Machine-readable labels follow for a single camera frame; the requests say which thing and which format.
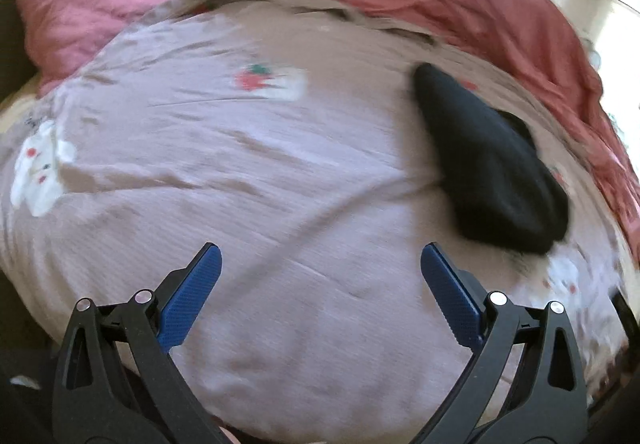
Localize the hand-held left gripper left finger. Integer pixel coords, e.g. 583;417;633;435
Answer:
51;242;223;444

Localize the mauve printed blanket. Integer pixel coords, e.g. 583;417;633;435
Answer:
0;0;633;444

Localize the red crumpled duvet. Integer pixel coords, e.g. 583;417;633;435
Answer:
240;0;640;269

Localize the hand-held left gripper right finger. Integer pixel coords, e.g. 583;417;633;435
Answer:
420;243;588;444

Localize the black sweater with orange cuffs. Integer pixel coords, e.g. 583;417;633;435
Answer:
411;62;571;255

